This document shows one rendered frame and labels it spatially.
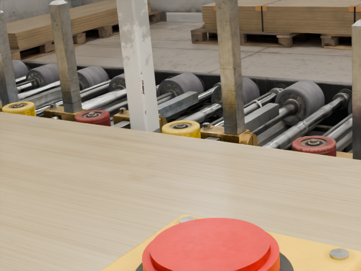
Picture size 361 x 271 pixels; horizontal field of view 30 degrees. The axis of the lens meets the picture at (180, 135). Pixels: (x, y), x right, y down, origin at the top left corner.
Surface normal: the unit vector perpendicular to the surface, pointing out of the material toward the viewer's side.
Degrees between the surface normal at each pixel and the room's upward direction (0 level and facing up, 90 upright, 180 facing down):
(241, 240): 0
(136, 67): 90
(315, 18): 90
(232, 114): 90
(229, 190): 0
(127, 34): 90
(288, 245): 0
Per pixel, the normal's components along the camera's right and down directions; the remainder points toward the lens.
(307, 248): -0.09, -0.95
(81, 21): 0.83, 0.10
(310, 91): 0.54, -0.56
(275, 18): -0.59, 0.29
